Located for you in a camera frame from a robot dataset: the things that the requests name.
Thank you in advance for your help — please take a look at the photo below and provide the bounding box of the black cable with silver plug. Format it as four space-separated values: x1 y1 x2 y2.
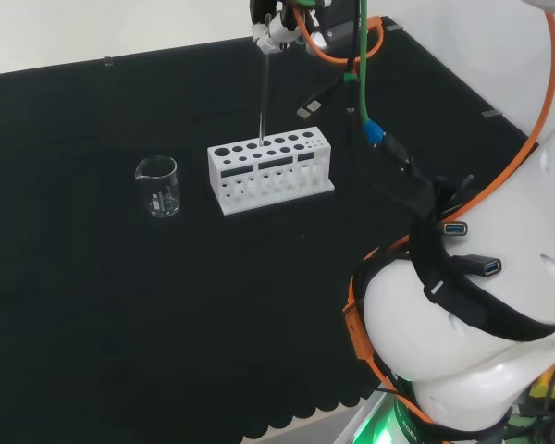
297 68 352 118

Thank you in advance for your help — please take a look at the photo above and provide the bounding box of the green cable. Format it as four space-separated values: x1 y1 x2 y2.
343 0 386 149

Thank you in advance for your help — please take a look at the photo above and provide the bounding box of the orange cable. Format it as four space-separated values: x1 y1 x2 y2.
291 0 555 426

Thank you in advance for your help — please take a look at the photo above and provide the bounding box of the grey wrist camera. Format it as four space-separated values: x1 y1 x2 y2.
322 20 355 47

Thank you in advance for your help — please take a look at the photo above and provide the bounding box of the clear glass rod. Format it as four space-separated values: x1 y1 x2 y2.
257 13 274 145

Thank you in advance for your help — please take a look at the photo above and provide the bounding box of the white test tube rack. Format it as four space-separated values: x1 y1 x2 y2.
206 126 337 217

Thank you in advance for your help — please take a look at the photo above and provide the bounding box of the grey metal base plate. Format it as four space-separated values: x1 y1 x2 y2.
335 390 399 444

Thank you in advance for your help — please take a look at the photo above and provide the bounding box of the black bench cloth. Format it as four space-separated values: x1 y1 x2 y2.
0 16 537 444

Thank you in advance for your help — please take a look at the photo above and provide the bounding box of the clear glass beaker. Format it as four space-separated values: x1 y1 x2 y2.
134 155 180 218

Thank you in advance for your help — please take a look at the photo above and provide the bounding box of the black cable with blue socket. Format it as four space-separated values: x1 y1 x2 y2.
452 255 503 279
437 220 470 238

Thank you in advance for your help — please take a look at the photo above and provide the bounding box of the black strap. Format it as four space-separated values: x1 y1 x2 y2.
409 175 555 343

